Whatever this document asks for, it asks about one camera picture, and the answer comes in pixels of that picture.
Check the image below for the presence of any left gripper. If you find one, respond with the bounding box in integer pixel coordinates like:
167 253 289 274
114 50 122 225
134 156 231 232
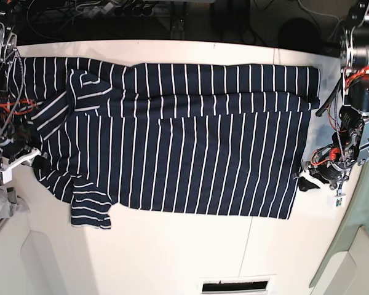
292 160 349 195

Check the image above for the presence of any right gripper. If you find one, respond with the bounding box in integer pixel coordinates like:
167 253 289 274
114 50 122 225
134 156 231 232
0 135 49 172

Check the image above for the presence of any navy white striped t-shirt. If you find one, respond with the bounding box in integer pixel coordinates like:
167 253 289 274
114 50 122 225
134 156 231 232
6 57 320 229

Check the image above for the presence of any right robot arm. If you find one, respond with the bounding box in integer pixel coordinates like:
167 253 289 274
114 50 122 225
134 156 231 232
0 1 47 170

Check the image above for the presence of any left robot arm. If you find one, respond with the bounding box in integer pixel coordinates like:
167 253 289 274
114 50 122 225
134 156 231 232
293 1 369 197

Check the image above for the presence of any grey clothes pile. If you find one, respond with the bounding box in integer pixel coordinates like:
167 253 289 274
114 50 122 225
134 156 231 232
0 141 31 234

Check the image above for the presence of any pale green bin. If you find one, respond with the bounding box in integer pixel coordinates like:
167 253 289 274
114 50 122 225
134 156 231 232
309 162 369 288

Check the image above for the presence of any white slotted vent box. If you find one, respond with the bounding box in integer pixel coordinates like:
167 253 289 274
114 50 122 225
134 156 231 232
197 275 276 294

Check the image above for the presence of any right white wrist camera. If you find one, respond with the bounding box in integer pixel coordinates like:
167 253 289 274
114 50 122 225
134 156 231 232
0 168 13 184

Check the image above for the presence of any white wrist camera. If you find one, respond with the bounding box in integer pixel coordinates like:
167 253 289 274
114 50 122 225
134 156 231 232
0 168 13 184
328 194 346 208

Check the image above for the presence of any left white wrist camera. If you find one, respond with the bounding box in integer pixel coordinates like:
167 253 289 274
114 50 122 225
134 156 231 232
328 194 346 208

